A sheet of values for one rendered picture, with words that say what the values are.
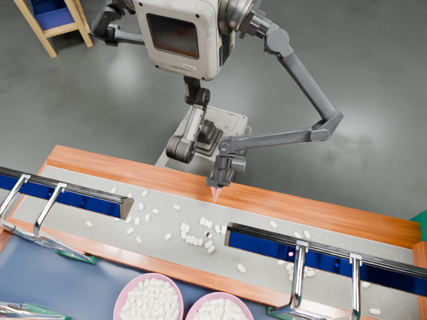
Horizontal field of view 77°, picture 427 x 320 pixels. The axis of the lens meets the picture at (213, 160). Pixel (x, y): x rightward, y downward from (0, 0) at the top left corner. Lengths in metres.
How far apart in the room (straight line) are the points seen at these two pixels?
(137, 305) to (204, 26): 1.08
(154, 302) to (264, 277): 0.45
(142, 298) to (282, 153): 1.60
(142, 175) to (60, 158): 0.46
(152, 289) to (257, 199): 0.59
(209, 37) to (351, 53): 2.55
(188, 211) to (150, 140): 1.30
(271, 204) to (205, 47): 0.73
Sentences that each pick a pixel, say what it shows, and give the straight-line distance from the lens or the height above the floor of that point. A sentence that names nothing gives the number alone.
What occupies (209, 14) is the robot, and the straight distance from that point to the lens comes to 1.02.
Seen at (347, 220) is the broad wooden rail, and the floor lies 0.76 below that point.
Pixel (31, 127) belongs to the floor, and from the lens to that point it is 3.09.
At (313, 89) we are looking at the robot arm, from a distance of 1.11.
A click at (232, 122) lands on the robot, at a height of 0.47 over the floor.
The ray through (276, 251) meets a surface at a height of 1.08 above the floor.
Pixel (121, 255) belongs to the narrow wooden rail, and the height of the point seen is 0.77.
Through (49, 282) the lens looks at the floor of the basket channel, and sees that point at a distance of 1.49.
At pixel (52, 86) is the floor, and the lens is 3.38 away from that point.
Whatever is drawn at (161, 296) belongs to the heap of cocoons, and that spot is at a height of 0.73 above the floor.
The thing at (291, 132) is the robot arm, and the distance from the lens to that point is 1.11.
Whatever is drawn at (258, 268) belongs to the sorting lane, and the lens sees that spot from 1.22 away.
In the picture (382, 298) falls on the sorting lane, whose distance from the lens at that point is 1.34.
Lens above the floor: 1.94
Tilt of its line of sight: 58 degrees down
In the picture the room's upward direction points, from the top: 4 degrees counter-clockwise
